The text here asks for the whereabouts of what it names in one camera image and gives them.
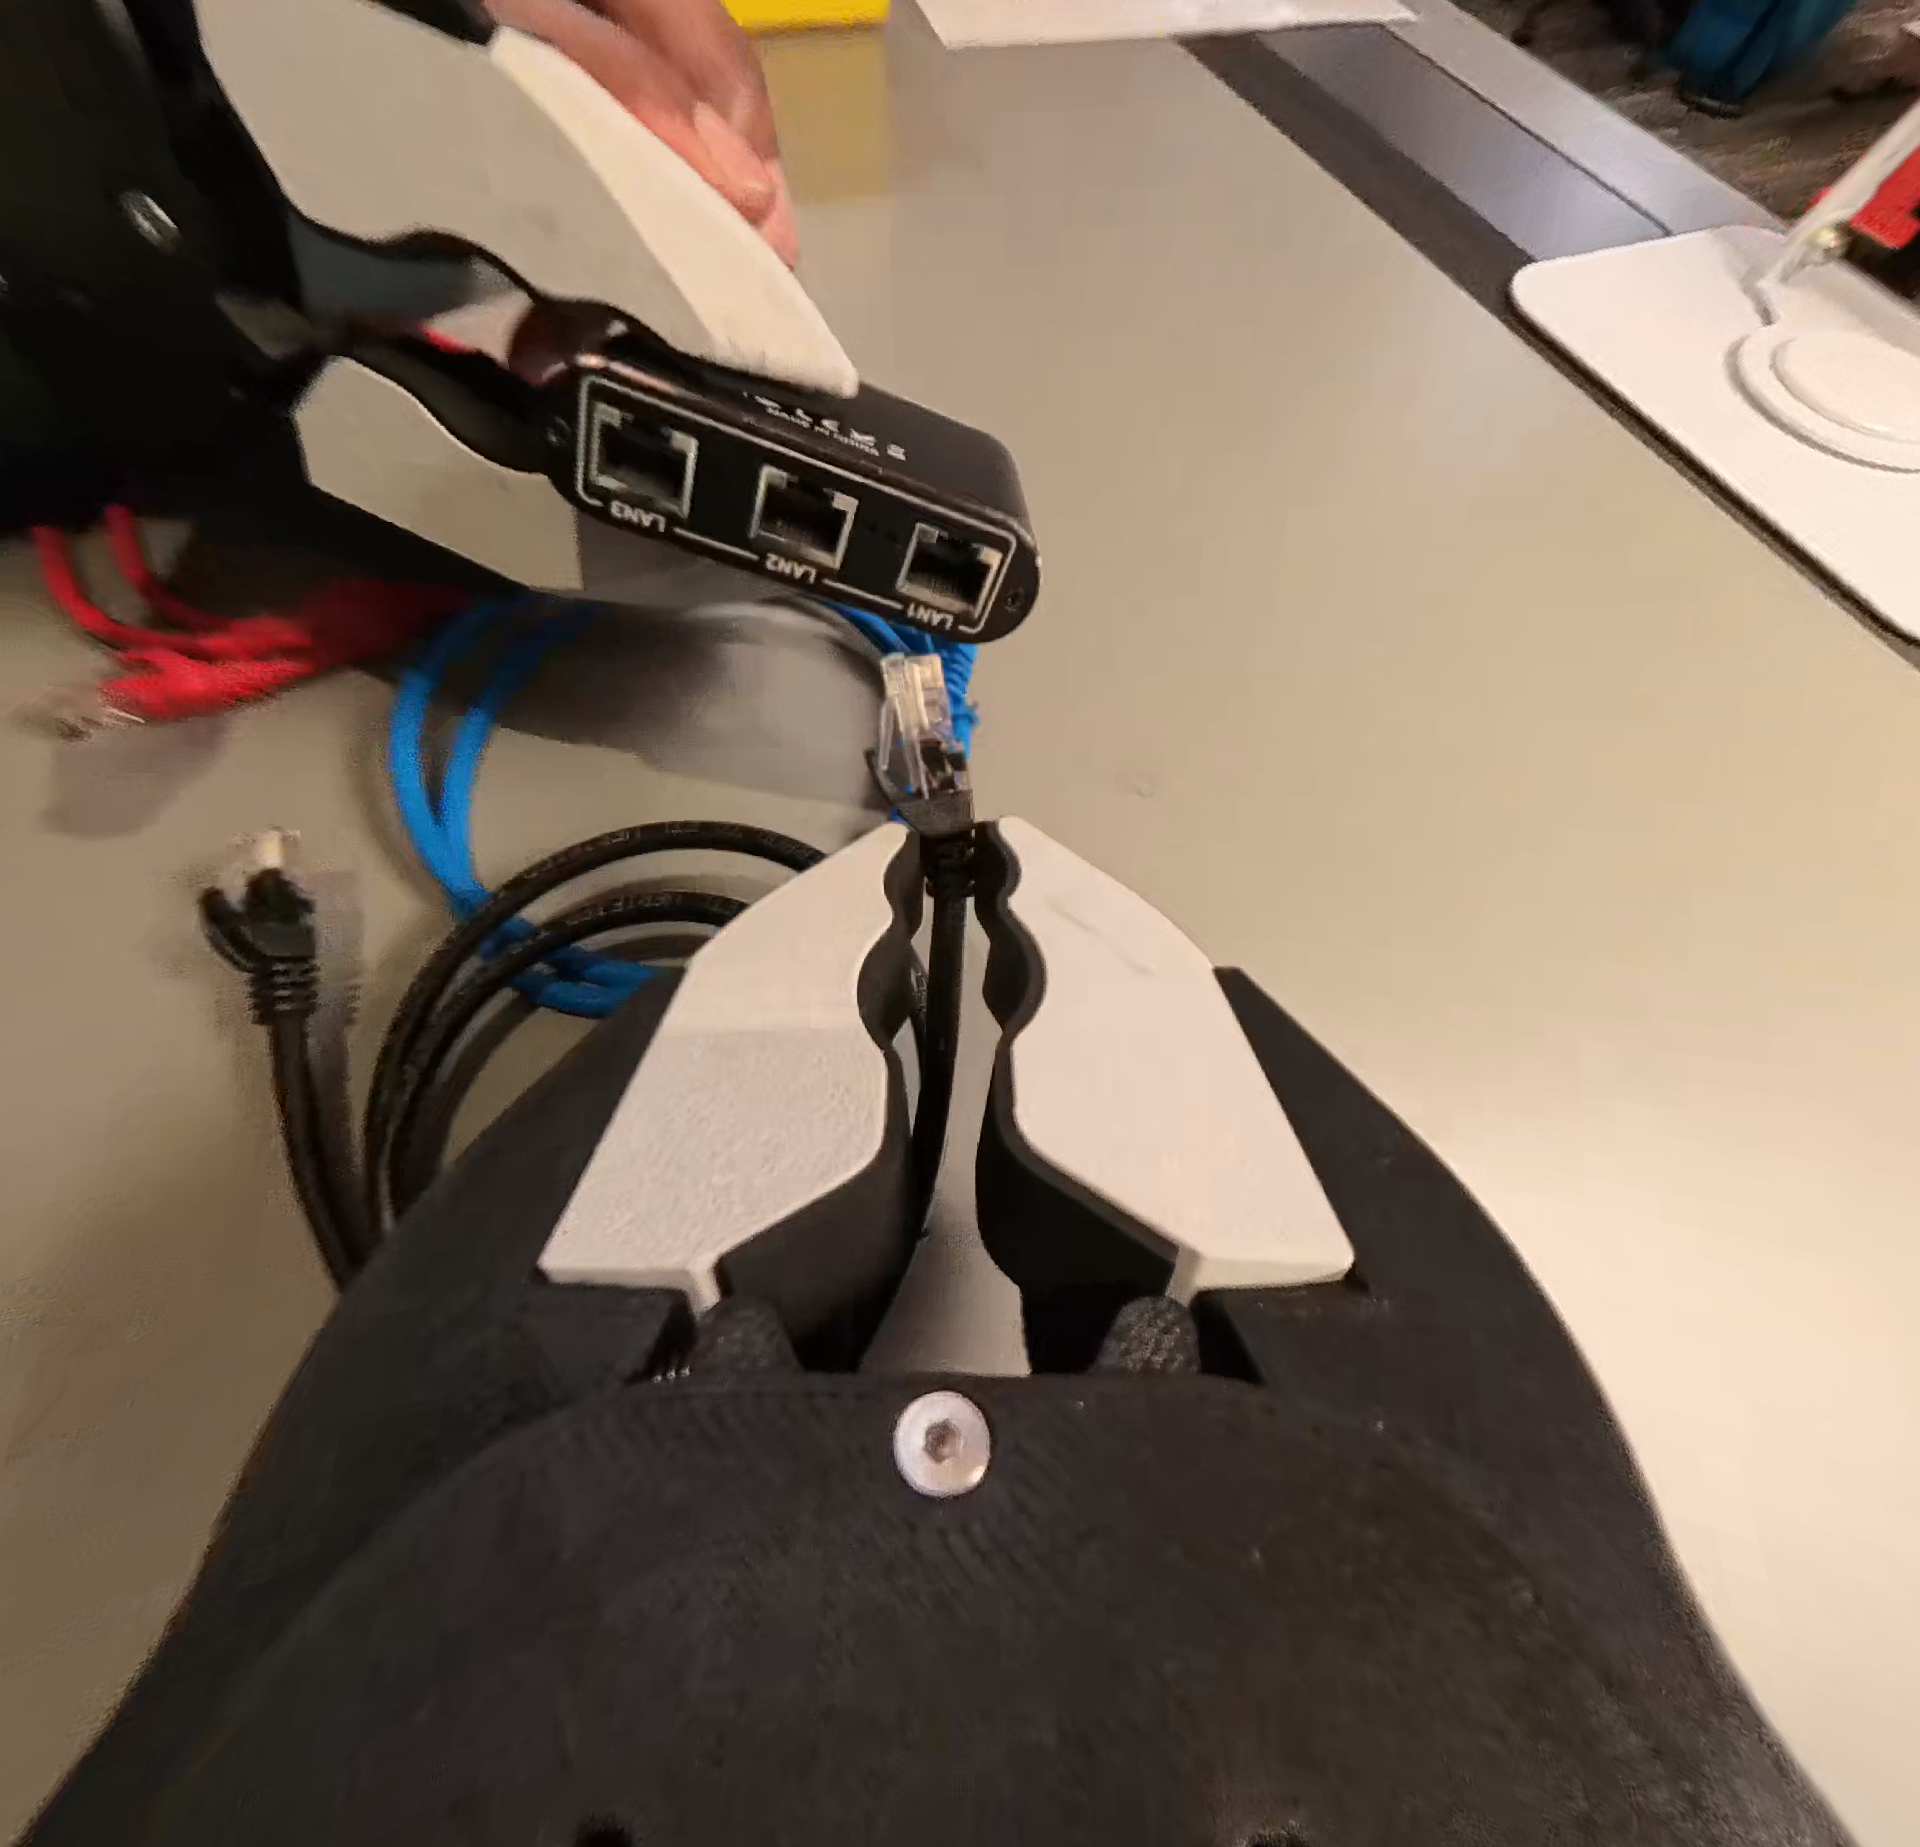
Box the black ethernet port hub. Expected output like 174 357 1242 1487
569 355 1042 641

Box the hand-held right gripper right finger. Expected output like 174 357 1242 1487
976 813 1358 1311

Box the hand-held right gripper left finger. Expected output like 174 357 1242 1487
541 825 924 1338

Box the blue ethernet cable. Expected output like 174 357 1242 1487
385 594 981 1017

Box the red ethernet cable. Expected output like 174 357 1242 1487
29 504 470 744

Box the person's left hand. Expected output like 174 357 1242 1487
483 0 805 269

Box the black ethernet cable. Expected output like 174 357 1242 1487
199 652 979 1286

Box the teal bag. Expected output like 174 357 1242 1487
1662 0 1879 116

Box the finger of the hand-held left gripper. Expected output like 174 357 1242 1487
291 330 587 598
180 0 860 396

